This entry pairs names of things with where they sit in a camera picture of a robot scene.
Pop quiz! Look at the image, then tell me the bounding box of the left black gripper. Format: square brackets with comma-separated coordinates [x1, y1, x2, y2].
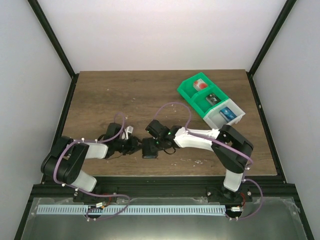
[114, 135, 147, 156]

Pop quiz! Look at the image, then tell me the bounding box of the black card holder wallet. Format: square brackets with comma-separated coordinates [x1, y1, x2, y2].
[142, 137, 158, 159]

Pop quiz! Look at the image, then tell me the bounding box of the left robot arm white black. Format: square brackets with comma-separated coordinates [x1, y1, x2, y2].
[40, 123, 143, 202]

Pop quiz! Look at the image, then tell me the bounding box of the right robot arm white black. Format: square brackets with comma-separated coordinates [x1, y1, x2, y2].
[142, 119, 254, 202]

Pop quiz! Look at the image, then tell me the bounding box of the black card in bin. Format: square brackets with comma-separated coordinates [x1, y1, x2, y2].
[205, 93, 221, 106]

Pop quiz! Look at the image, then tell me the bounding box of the red white card in bin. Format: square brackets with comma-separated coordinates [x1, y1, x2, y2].
[193, 78, 208, 92]

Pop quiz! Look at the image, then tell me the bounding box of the blue card in bin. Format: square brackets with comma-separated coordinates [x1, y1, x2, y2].
[219, 107, 237, 122]

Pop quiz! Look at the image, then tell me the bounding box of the green white sorting bin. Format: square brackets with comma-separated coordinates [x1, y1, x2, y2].
[177, 72, 246, 129]

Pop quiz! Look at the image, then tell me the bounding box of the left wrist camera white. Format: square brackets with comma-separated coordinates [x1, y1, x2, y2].
[121, 125, 134, 140]

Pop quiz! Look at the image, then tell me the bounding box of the light blue slotted cable duct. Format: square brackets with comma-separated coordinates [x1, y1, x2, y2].
[36, 204, 226, 216]

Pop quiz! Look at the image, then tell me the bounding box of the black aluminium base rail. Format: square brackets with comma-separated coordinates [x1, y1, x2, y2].
[32, 175, 296, 201]

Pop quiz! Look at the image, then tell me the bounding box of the left black frame post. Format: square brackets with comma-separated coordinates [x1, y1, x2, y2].
[26, 0, 77, 78]

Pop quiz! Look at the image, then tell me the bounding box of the black frame post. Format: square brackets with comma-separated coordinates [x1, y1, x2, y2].
[248, 0, 298, 76]
[26, 0, 77, 78]

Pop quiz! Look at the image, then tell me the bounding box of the right black frame post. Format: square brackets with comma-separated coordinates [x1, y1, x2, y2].
[248, 0, 298, 76]

